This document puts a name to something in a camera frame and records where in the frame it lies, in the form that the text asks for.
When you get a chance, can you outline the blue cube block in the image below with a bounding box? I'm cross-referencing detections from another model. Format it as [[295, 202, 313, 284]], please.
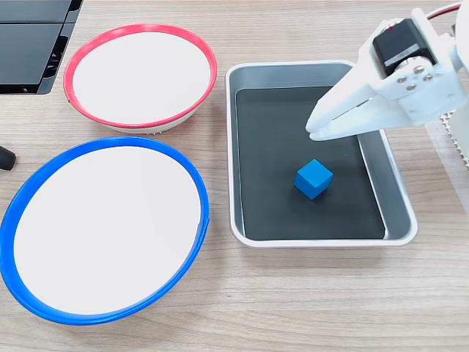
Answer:
[[293, 158, 334, 201]]

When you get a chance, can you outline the silver metal tray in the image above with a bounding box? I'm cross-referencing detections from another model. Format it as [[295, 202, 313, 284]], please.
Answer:
[[224, 60, 419, 249]]

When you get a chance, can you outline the black tray liner mat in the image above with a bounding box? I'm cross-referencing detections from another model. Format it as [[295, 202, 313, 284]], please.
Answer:
[[234, 86, 388, 242]]

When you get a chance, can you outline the white dish red rim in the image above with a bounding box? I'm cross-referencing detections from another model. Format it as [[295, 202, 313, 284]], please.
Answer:
[[62, 23, 218, 134]]

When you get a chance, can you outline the white dish blue rim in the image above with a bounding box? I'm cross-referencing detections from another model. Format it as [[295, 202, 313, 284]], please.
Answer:
[[0, 136, 210, 326]]

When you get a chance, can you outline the white perforated pad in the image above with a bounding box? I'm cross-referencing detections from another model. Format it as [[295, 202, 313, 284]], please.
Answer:
[[438, 111, 469, 172]]

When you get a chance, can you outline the translucent sheet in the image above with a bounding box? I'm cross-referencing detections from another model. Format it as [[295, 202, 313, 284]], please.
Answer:
[[424, 116, 469, 213]]

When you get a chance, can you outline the black panel device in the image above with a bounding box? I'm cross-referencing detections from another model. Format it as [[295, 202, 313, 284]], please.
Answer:
[[0, 0, 84, 95]]

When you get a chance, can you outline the small black rounded object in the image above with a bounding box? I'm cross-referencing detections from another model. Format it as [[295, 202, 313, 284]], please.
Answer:
[[0, 144, 18, 172]]

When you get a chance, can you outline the red and black cable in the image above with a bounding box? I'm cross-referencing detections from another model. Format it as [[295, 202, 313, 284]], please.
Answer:
[[424, 2, 463, 21]]

